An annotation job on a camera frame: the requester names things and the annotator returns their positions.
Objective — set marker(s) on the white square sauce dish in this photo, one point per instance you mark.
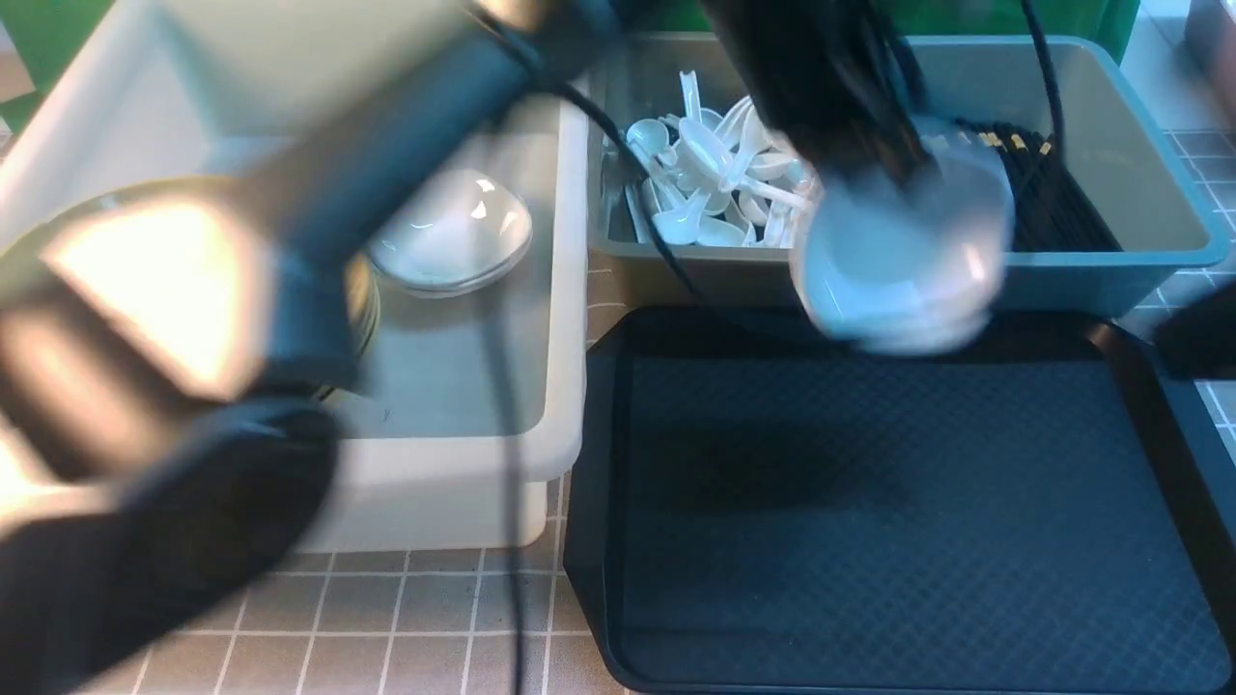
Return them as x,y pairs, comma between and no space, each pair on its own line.
914,269

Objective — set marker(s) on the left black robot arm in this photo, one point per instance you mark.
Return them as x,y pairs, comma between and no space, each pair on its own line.
157,358

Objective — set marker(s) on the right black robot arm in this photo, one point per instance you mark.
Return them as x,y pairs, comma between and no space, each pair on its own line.
1198,341

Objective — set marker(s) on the large white plastic tub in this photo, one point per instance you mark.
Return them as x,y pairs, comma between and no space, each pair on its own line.
167,89

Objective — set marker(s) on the grey plastic spoon bin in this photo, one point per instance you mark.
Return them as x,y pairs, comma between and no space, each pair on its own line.
642,79

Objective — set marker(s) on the stack of white sauce dishes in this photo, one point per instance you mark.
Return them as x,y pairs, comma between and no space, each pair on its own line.
463,231

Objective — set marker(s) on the pile of white spoons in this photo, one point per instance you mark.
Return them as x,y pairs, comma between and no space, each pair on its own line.
714,180

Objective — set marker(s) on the black plastic serving tray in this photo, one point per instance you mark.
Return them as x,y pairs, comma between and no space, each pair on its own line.
1046,512

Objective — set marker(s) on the pile of black chopsticks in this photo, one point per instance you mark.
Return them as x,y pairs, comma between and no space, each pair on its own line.
1053,213

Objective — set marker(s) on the blue plastic chopstick bin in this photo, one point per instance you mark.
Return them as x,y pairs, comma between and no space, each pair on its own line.
1120,158

